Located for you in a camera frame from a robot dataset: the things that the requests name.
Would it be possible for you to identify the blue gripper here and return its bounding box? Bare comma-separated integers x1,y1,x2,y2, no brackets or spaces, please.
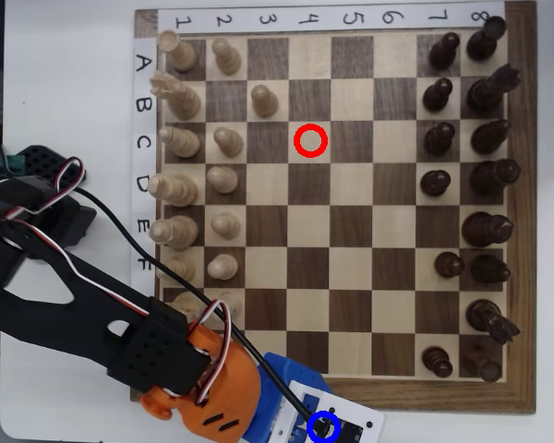
242,353,338,443

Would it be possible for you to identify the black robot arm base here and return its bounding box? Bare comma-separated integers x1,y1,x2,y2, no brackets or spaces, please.
8,145,98,253

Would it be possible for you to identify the light wooden pawn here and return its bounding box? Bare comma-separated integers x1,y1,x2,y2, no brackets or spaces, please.
250,85,279,119
211,37,243,76
206,253,239,281
211,211,241,240
206,164,239,194
210,293,244,324
212,126,245,157

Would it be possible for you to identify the light wooden knight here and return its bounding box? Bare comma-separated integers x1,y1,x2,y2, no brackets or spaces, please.
168,291,209,324
149,71,202,122

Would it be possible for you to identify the wooden chess board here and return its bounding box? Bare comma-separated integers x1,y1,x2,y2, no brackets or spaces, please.
129,1,536,414

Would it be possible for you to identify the light wooden bishop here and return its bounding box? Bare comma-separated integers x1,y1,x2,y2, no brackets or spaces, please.
159,126,201,159
155,252,198,285

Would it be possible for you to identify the dark wooden pawn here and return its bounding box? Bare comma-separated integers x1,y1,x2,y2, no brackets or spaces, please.
423,122,456,157
421,345,454,378
428,30,462,72
422,77,454,114
433,251,466,279
419,169,452,198

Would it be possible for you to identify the light wooden king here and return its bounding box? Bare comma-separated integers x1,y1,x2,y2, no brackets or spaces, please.
148,215,199,253

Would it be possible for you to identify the dark wooden rook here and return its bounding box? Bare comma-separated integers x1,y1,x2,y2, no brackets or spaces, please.
464,15,508,62
461,344,503,384

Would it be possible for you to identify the light wooden queen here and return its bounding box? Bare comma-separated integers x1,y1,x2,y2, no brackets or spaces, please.
146,173,199,208

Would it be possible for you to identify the dark wooden knight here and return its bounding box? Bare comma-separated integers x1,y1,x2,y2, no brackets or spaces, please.
465,63,522,112
464,298,522,346

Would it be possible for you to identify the dark wooden bishop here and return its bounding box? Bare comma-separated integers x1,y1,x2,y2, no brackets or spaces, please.
469,118,512,156
469,253,512,284

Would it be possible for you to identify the dark wooden king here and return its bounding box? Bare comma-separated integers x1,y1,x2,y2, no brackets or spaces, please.
460,210,514,249

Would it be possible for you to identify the white paper letter strip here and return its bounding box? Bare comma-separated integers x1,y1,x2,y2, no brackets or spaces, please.
129,36,159,301

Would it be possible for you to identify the dark wooden queen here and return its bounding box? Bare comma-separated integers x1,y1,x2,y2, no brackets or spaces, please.
468,158,522,196

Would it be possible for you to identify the light wooden rook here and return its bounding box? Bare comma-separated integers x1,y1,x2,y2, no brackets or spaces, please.
157,30,199,73

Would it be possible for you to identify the green clamp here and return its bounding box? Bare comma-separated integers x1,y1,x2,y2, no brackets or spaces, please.
0,153,27,173

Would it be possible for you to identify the white paper number strip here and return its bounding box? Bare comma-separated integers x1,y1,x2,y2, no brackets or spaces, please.
159,2,507,34

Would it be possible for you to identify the black camera cable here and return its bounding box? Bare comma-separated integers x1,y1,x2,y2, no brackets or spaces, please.
73,186,333,437

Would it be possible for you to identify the white red servo wire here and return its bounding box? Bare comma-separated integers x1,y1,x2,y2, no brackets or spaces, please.
0,216,235,407
2,156,85,221

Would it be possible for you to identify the white camera mount with board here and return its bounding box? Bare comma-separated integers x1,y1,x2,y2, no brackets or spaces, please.
266,378,385,443

